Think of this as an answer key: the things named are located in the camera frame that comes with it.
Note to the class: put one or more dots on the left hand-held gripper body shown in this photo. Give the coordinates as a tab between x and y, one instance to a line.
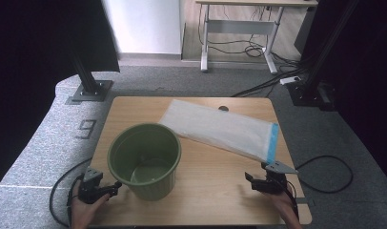
90	187

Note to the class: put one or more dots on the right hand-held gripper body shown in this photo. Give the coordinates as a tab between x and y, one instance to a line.
275	183

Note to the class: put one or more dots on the green plastic bin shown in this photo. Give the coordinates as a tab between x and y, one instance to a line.
144	143

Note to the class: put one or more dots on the white bin bag blue edge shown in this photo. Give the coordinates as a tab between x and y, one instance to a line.
220	129

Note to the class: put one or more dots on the person's right hand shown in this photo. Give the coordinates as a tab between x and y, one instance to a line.
287	206

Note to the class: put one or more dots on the person's left hand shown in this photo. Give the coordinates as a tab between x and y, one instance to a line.
83	214

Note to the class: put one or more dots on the white power strip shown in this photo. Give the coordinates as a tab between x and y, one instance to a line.
290	80

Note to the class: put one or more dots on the black metal stand grey base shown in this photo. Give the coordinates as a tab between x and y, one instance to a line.
88	82

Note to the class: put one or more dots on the black curtain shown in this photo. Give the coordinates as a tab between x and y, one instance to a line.
366	63
39	57

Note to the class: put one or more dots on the white panel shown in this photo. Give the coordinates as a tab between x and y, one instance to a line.
144	25

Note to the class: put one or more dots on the white frame desk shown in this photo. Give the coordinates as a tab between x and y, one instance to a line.
239	27

